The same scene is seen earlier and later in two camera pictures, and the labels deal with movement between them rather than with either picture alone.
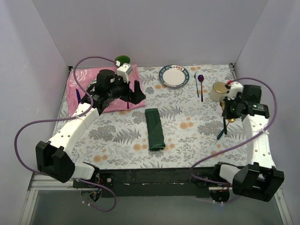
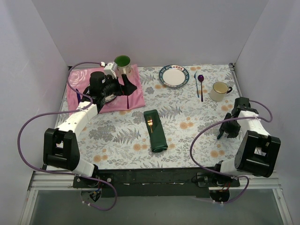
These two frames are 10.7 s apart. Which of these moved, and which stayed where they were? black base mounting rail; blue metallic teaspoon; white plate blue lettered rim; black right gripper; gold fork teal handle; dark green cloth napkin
Moved: black right gripper; gold fork teal handle
Stayed: black base mounting rail; blue metallic teaspoon; white plate blue lettered rim; dark green cloth napkin
